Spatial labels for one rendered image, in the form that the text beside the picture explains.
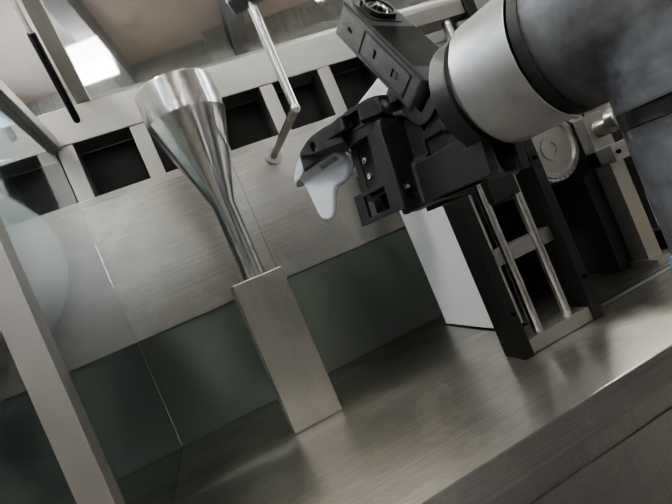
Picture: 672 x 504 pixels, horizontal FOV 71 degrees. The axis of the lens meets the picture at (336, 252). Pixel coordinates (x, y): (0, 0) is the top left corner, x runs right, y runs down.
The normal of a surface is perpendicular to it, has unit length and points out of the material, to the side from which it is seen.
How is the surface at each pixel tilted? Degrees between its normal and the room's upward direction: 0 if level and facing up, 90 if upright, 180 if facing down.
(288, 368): 90
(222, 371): 90
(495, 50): 80
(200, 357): 90
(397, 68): 82
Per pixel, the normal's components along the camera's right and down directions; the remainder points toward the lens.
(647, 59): -0.86, 0.37
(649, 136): -0.92, 0.39
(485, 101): -0.58, 0.65
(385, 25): 0.26, -0.65
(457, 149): -0.83, 0.21
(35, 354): 0.26, -0.09
